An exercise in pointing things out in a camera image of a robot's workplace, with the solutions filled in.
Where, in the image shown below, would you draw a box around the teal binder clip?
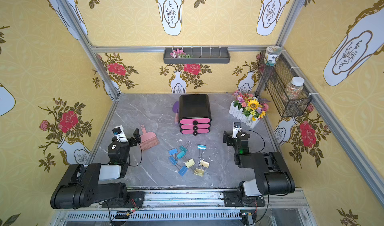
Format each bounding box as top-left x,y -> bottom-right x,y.
177,151 -> 186,159
179,146 -> 188,153
197,144 -> 207,150

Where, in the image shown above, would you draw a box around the yellow binder clip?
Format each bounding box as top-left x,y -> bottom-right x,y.
199,160 -> 210,168
184,159 -> 196,170

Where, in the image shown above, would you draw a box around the gold binder clip bottom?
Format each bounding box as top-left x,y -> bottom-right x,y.
194,168 -> 205,177

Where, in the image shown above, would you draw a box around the black pink drawer cabinet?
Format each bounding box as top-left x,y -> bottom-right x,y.
179,94 -> 212,136

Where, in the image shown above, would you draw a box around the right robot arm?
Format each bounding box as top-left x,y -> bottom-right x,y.
223,130 -> 296,207

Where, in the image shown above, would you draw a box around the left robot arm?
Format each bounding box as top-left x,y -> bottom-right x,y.
50,126 -> 145,210

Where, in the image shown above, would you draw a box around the blue binder clip upper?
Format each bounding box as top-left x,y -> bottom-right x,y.
168,148 -> 178,156

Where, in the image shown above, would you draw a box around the blue binder clip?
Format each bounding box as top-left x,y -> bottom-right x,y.
178,165 -> 188,176
169,156 -> 178,165
168,148 -> 178,156

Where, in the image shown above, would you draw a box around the blue binder clip middle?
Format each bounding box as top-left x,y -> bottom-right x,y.
169,156 -> 178,165

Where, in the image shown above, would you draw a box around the blue binder clip lower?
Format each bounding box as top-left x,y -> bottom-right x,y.
178,165 -> 188,176

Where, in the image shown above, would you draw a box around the flower planter white fence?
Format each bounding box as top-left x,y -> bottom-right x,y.
229,90 -> 270,129

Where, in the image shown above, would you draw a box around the purple toy shovel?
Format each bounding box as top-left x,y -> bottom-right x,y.
173,101 -> 180,124

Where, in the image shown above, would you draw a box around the clear jar white lid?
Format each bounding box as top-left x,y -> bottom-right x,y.
283,77 -> 305,102

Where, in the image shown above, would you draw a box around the pink flowers on shelf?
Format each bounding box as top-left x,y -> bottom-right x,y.
170,48 -> 192,58

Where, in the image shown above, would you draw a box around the jar with green label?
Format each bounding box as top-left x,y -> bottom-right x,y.
265,45 -> 282,66

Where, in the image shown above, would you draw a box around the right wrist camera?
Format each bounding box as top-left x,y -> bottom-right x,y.
232,122 -> 242,138

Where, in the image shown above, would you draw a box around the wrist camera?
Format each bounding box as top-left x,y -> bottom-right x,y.
232,122 -> 242,138
112,125 -> 126,142

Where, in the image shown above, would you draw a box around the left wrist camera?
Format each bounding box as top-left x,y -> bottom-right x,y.
112,125 -> 126,142

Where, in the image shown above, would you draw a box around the black wire basket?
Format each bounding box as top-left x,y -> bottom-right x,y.
256,56 -> 312,117

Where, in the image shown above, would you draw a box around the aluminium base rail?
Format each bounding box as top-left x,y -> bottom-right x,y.
49,189 -> 317,226

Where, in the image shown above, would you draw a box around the grey wall shelf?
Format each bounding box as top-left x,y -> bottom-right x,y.
163,46 -> 231,64

